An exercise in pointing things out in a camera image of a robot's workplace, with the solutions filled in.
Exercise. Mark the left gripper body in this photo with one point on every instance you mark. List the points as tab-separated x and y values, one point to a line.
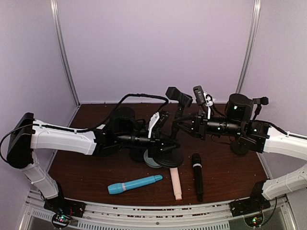
158	140

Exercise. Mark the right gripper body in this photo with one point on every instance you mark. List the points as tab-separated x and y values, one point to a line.
198	125

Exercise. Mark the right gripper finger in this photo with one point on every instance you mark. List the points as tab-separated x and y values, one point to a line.
185	127
189	117

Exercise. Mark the black microphone stand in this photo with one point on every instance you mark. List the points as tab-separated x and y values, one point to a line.
252	134
171	158
137	155

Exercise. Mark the blue toy microphone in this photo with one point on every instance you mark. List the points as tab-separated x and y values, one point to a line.
119	188

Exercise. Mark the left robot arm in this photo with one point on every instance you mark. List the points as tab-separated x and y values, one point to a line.
122	131

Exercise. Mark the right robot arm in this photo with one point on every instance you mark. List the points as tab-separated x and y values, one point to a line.
279	141

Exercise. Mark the green ceramic bowl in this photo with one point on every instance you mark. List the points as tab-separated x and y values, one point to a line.
150	161

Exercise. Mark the black microphone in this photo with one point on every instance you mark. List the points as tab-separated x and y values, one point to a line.
197	169

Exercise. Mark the pink toy microphone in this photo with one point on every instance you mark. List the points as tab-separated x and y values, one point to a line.
176	183

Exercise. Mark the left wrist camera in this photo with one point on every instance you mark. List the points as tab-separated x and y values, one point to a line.
157	121

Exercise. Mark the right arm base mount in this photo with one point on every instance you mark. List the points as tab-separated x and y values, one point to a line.
251	209

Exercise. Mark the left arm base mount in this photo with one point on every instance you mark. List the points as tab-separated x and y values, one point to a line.
64	211

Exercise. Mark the right aluminium frame post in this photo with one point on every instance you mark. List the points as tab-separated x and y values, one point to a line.
255	19

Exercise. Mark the aluminium frame post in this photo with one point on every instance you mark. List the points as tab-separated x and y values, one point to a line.
255	19
63	53

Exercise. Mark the left aluminium frame post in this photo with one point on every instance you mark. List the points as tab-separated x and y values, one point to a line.
63	53

